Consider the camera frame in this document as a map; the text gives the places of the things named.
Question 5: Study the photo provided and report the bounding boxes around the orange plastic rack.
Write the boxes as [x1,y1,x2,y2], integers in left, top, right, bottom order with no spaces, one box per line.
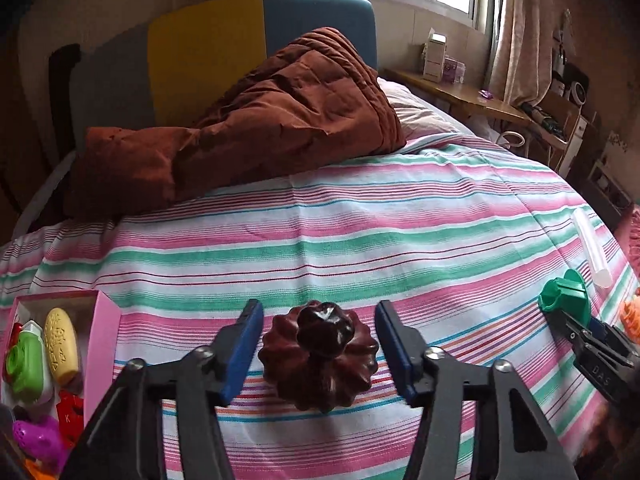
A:
[620,296,640,346]

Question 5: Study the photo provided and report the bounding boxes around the yellow oval case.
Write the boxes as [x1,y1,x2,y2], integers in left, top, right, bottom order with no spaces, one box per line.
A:
[44,307,81,387]

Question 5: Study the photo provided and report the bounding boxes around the white carton box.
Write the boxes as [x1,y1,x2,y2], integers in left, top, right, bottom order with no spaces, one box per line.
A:
[422,30,448,81]

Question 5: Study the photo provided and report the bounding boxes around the cluttered shelf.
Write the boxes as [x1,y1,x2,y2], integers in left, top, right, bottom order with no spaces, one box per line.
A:
[550,10,640,211]

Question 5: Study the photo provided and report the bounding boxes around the clear plastic tube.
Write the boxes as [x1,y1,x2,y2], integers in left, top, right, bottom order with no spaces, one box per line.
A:
[571,207,614,289]

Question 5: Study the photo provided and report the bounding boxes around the white ring object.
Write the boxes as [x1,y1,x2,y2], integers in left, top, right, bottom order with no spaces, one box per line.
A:
[495,131,528,153]

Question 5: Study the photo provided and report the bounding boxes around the person's pink clothing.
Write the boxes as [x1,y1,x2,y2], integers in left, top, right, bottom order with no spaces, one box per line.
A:
[615,210,640,281]

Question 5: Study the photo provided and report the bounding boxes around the striped bedsheet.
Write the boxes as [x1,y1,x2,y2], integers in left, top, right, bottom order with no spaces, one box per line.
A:
[0,132,640,480]

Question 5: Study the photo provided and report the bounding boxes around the pink tray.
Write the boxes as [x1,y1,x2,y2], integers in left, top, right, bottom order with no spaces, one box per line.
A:
[0,290,123,480]

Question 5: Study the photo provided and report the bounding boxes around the white pillow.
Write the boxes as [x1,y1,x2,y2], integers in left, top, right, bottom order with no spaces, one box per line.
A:
[377,77,473,141]

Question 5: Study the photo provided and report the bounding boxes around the wooden chair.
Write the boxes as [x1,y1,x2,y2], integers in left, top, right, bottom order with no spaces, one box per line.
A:
[520,92,591,176]

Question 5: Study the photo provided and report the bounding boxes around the green and white gadget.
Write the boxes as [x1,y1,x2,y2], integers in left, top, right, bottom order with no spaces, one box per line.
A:
[4,320,53,406]

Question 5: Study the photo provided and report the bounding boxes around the grey bed rail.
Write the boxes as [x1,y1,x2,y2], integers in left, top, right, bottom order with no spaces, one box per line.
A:
[15,150,76,241]

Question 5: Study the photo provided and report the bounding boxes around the beige floral curtain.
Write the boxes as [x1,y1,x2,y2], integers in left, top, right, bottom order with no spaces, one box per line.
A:
[487,0,558,106]

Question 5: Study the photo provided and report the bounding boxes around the brown wooden wardrobe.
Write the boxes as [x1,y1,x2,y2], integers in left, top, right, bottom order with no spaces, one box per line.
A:
[0,10,76,241]

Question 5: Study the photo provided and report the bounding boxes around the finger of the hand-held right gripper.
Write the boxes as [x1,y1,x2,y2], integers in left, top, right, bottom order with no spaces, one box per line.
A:
[549,307,586,351]
[589,316,622,345]

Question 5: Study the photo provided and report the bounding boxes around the brown quilt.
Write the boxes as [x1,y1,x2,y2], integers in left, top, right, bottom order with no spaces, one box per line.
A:
[65,27,407,221]

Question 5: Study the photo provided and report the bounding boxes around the red puzzle piece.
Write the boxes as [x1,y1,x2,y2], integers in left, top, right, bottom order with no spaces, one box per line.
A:
[56,390,86,448]

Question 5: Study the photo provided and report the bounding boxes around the grey yellow blue headboard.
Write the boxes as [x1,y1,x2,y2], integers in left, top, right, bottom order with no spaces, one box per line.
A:
[70,0,378,151]

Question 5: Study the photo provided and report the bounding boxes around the red metallic cylinder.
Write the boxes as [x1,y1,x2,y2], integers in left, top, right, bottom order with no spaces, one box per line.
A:
[4,322,23,356]

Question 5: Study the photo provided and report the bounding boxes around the purple box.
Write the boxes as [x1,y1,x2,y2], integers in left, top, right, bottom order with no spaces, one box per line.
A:
[442,57,467,83]

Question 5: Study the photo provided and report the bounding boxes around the green plastic toy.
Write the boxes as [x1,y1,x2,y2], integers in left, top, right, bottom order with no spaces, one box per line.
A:
[538,269,592,328]

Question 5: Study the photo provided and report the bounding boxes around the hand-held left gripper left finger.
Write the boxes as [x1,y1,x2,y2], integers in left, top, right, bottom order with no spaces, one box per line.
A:
[74,299,265,480]

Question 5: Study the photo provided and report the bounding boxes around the wooden desk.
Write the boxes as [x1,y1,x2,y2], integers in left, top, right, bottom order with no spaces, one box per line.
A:
[385,67,532,126]

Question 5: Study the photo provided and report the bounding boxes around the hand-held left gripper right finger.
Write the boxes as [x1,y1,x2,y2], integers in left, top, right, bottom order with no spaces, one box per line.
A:
[375,300,578,480]

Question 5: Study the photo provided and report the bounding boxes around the purple plastic toy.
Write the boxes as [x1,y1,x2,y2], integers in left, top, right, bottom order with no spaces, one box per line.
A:
[12,415,71,473]

